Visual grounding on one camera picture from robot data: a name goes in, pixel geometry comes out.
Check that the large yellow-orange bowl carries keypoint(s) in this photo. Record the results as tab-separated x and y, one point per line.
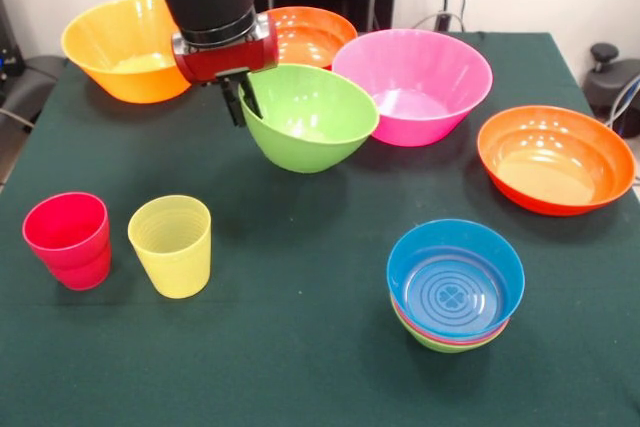
125	77

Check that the large green bowl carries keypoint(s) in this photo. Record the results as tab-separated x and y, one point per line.
310	122

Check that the black equipment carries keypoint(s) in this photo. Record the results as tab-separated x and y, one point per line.
9	47

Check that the dark green tablecloth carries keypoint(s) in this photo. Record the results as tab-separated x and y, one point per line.
250	372

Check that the small green bowl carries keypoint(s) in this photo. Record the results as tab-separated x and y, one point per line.
440	347

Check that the black round base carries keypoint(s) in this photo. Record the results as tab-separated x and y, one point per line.
607	89

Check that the black plug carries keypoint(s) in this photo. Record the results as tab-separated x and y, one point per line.
443	21

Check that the yellow cup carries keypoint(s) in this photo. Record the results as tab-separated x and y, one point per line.
172	257

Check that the large pink bowl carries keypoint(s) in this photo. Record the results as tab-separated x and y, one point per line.
425	117

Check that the orange shallow bowl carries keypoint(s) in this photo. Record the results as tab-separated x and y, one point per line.
310	42
550	172

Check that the small red bowl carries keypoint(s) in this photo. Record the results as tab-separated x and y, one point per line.
400	314

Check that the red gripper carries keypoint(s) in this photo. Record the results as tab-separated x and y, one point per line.
225	62

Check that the red cup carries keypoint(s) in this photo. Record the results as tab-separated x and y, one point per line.
65	227
82	277

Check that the blue bowl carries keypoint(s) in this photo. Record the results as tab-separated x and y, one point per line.
450	287

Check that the black knob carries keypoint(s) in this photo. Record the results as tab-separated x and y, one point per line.
604	54

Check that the dark grey seat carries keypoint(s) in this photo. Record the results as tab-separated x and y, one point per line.
30	87

